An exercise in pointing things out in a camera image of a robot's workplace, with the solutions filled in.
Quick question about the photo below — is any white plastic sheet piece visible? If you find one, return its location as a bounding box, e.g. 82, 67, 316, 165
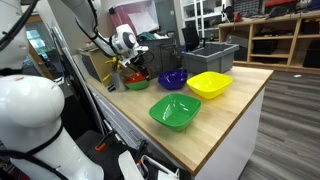
117, 149, 145, 180

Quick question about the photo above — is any teal cloth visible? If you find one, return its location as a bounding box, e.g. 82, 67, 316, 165
137, 31, 157, 43

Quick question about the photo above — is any brown cardboard box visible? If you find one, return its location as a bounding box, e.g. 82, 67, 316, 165
79, 47, 135, 86

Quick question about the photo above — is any wooden shelf unit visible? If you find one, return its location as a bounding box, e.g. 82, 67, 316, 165
218, 10, 320, 75

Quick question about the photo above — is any white shelf rack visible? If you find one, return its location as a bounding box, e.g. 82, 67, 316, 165
179, 0, 228, 40

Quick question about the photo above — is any black box in shelf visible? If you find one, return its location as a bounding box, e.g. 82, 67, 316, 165
252, 39, 279, 56

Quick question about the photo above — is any large green plastic bowl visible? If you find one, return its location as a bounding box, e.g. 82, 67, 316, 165
148, 92, 203, 132

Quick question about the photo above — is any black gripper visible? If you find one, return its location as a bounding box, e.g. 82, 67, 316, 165
129, 52, 151, 80

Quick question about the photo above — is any small green plastic bowl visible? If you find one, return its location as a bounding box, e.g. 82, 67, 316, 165
125, 79, 151, 91

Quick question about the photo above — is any orange handled black clamp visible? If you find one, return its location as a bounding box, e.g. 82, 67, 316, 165
94, 129, 118, 152

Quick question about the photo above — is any yellow plastic bowl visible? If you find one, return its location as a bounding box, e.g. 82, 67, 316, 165
186, 70, 234, 100

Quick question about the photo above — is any white counter cabinet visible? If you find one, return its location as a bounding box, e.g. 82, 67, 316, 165
85, 81, 266, 180

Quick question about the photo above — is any orange plastic bowl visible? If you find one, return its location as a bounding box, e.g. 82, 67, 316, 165
124, 71, 150, 85

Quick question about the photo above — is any grey metal cup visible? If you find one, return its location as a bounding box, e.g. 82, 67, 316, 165
109, 69, 127, 93

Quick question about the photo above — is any grey plastic tote bin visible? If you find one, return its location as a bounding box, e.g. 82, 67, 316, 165
180, 41, 240, 75

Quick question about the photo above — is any small red object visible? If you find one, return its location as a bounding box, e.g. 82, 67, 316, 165
233, 11, 244, 23

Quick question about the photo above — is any dark grey storage bin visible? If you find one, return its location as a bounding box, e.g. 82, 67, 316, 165
134, 36, 183, 80

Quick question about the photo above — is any clear plastic storage box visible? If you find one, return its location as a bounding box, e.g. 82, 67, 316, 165
108, 0, 160, 36

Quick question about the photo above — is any black office chair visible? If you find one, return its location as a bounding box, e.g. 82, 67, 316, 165
181, 25, 206, 53

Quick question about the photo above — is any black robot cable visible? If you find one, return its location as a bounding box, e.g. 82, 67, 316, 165
0, 123, 69, 180

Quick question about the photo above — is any red lidded black toolbox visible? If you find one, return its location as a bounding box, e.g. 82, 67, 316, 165
264, 0, 300, 16

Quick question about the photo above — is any purple plastic bowl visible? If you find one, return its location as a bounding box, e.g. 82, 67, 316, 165
157, 68, 189, 91

